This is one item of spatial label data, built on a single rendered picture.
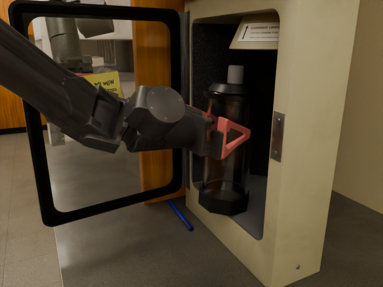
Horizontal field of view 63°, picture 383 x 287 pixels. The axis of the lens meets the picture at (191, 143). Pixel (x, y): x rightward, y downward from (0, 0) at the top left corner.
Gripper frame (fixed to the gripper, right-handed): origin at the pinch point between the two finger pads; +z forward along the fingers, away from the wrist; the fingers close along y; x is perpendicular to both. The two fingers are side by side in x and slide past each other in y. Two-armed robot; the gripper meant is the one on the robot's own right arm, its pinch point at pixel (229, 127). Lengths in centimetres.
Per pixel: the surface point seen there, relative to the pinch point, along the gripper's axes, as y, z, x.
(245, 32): -2.8, -1.2, -16.7
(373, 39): 0.8, 39.8, -19.1
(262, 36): -6.2, -0.6, -16.1
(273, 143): -14.2, -3.0, -1.3
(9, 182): 291, -38, 125
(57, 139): 11.6, -28.5, 3.5
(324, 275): -18.3, 9.9, 22.6
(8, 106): 487, -32, 85
